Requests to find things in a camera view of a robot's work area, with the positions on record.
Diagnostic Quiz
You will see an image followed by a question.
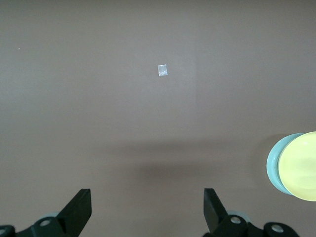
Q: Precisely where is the small square tape patch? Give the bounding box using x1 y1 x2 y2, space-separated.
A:
157 64 169 77

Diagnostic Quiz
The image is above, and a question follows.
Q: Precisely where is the pale green round plate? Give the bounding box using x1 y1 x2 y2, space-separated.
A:
266 133 306 196

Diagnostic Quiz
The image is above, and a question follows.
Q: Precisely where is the brown table cover sheet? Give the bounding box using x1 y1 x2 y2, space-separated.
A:
0 0 316 237

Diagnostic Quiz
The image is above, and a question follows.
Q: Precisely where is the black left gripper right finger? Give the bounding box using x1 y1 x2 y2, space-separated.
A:
202 188 266 237

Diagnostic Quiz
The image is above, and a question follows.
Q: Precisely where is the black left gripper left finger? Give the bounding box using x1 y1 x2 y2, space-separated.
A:
14 189 92 237

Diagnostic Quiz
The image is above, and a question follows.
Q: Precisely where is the yellow round plate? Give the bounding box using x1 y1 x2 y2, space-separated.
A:
277 131 316 201

